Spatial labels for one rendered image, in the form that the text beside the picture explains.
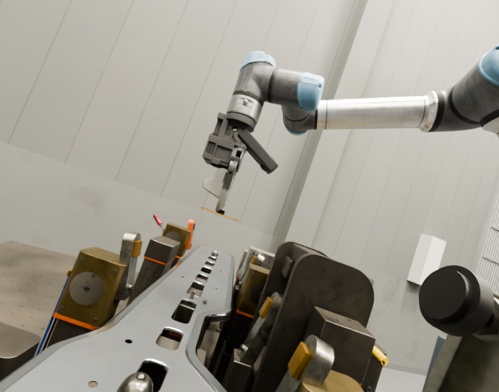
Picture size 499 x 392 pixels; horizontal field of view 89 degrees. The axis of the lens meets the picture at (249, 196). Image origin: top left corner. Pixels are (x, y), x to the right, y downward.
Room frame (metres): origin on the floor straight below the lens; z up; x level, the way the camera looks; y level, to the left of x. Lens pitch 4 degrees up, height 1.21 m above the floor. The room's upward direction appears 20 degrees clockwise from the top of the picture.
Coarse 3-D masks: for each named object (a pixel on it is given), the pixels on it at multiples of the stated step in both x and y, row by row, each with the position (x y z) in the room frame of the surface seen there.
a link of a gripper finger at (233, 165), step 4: (236, 156) 0.55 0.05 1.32; (236, 160) 0.53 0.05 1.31; (232, 164) 0.53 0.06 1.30; (236, 164) 0.53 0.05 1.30; (232, 168) 0.53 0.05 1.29; (228, 172) 0.53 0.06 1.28; (232, 172) 0.53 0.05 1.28; (228, 176) 0.53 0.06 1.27; (232, 176) 0.53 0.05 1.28; (228, 180) 0.53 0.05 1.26; (224, 184) 0.54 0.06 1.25; (228, 184) 0.53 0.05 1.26; (224, 188) 0.54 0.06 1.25; (228, 188) 0.54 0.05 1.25
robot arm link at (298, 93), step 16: (272, 80) 0.53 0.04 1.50; (288, 80) 0.52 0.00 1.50; (304, 80) 0.51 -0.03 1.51; (320, 80) 0.51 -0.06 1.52; (272, 96) 0.54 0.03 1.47; (288, 96) 0.53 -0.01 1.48; (304, 96) 0.52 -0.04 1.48; (320, 96) 0.54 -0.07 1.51; (288, 112) 0.59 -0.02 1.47; (304, 112) 0.59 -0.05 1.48
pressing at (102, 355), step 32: (192, 256) 0.96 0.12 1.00; (224, 256) 1.19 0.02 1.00; (160, 288) 0.57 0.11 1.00; (224, 288) 0.72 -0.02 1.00; (128, 320) 0.40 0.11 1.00; (160, 320) 0.44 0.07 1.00; (192, 320) 0.47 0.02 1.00; (224, 320) 0.55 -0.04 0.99; (64, 352) 0.30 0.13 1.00; (96, 352) 0.31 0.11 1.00; (128, 352) 0.33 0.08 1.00; (160, 352) 0.36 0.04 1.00; (192, 352) 0.37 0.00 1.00; (0, 384) 0.24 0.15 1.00; (32, 384) 0.25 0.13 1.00; (64, 384) 0.26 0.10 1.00; (192, 384) 0.32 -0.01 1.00
